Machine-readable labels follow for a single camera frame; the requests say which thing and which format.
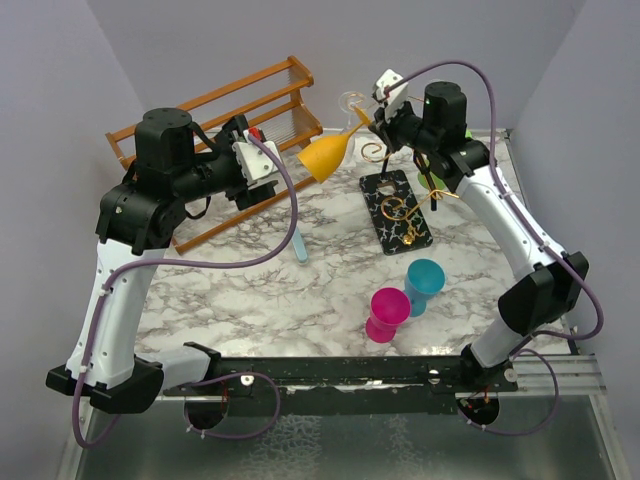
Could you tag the light blue nail file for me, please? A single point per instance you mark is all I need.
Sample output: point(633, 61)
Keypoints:
point(299, 247)

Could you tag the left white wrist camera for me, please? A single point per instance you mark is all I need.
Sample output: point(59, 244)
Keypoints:
point(255, 165)

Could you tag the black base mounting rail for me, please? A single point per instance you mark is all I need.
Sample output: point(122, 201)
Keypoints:
point(327, 386)

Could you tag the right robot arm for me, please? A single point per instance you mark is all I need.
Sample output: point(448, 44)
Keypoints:
point(546, 276)

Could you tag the wooden shelf rack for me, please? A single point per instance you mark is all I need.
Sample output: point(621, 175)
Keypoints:
point(271, 101)

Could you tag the pink plastic goblet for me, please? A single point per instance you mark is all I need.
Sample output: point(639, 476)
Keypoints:
point(389, 309)

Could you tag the orange plastic goblet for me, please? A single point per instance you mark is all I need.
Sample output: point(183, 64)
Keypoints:
point(322, 157)

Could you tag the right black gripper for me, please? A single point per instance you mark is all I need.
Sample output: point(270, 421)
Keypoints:
point(384, 128)

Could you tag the gold wire glass rack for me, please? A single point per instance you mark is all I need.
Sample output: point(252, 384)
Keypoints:
point(397, 218)

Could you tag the blue plastic goblet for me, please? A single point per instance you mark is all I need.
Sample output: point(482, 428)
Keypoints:
point(424, 279)

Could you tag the green plastic goblet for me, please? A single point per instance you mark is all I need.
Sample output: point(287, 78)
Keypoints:
point(430, 180)

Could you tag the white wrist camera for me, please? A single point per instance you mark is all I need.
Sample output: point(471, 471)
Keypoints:
point(255, 165)
point(390, 92)

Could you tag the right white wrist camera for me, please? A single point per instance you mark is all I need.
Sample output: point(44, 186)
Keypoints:
point(390, 92)

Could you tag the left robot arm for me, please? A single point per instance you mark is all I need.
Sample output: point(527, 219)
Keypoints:
point(137, 221)

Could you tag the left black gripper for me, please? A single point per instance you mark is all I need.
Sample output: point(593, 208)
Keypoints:
point(244, 194)

